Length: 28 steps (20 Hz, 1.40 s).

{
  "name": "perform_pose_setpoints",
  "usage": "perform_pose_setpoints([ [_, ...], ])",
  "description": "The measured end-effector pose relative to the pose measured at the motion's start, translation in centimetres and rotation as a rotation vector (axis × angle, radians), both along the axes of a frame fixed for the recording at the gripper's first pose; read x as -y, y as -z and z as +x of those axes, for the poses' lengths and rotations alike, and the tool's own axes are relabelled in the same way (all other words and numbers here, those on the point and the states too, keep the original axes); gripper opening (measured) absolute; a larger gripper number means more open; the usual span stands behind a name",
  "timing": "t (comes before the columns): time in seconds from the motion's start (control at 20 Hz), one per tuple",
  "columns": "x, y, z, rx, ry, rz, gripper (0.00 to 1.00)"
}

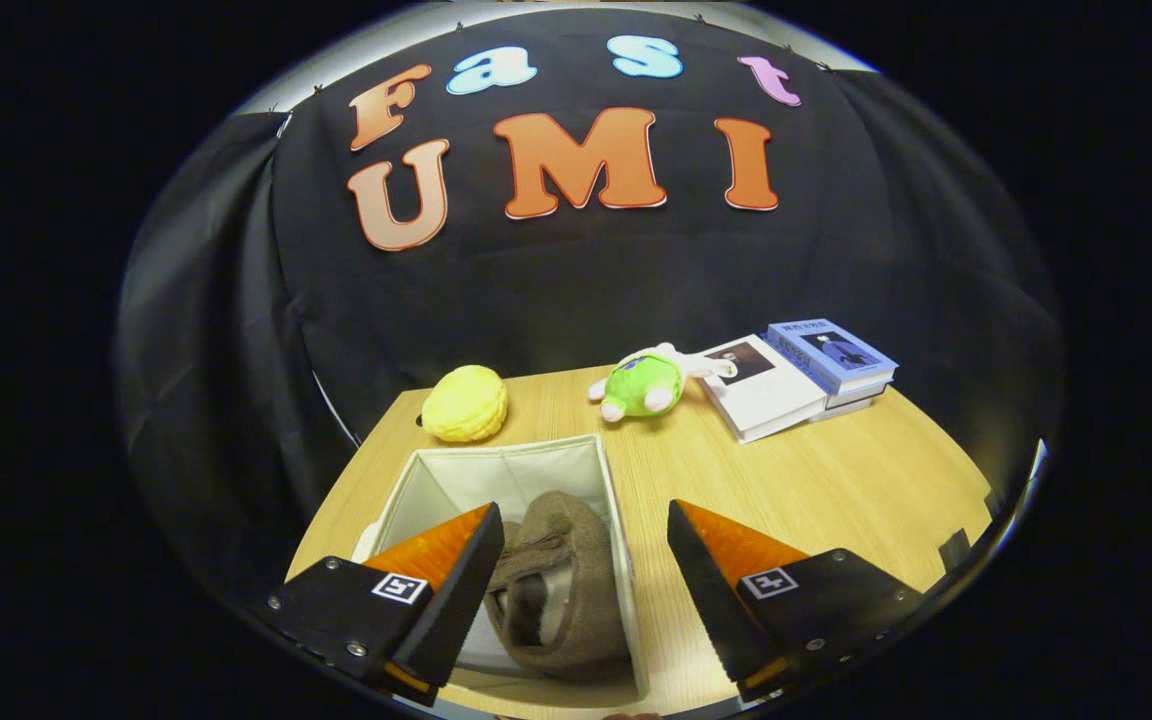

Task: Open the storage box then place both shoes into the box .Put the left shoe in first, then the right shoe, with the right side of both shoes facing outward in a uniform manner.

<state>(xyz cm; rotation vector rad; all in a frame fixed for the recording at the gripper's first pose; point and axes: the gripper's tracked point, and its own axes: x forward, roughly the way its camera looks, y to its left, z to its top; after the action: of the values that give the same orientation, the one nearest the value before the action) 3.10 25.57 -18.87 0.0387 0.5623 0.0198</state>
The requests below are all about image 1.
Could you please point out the yellow bun-shaped plush toy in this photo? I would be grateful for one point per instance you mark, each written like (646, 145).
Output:
(464, 405)

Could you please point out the light grey book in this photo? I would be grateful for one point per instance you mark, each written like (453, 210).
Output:
(851, 398)

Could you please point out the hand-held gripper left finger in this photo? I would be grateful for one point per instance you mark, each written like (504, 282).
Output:
(456, 610)

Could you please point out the white book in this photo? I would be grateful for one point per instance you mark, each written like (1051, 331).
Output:
(771, 400)

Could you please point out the green plush toy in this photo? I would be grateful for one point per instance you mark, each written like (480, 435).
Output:
(641, 385)

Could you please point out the beige fabric storage box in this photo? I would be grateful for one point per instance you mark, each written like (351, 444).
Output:
(496, 475)

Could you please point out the blue book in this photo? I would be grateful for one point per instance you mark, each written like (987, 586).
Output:
(836, 350)

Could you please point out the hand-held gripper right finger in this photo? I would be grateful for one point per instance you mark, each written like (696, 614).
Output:
(716, 620)

